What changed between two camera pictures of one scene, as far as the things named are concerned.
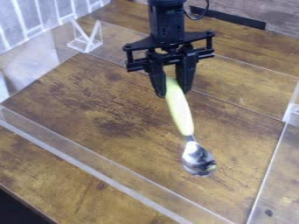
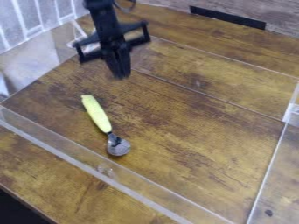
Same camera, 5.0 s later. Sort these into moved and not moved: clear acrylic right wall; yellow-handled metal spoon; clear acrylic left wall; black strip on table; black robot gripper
Moved: yellow-handled metal spoon; black robot gripper
Not moved: clear acrylic right wall; clear acrylic left wall; black strip on table
